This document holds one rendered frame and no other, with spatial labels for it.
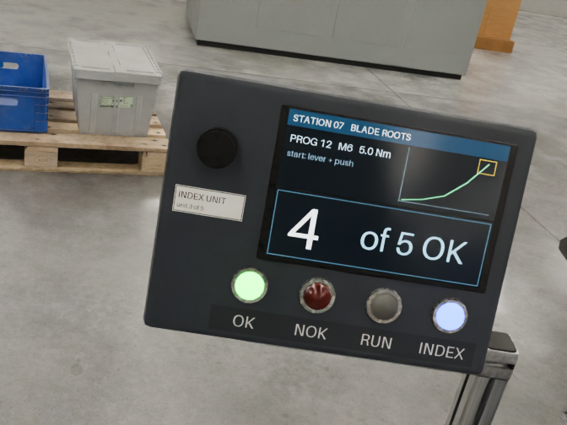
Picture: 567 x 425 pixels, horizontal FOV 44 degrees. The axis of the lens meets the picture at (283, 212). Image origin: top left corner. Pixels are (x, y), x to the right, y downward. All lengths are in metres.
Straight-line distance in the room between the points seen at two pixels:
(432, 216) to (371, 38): 6.11
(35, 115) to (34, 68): 0.59
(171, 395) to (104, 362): 0.25
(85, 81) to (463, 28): 4.30
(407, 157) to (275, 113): 0.10
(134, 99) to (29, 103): 0.47
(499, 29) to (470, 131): 8.86
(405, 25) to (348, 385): 4.81
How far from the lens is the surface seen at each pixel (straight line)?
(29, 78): 4.01
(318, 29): 6.45
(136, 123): 3.52
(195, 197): 0.50
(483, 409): 0.68
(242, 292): 0.51
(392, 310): 0.52
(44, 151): 3.40
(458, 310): 0.54
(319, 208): 0.50
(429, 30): 6.79
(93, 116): 3.48
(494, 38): 9.27
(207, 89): 0.50
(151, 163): 3.47
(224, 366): 2.27
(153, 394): 2.13
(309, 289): 0.51
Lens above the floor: 1.38
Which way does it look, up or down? 25 degrees down
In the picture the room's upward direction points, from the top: 11 degrees clockwise
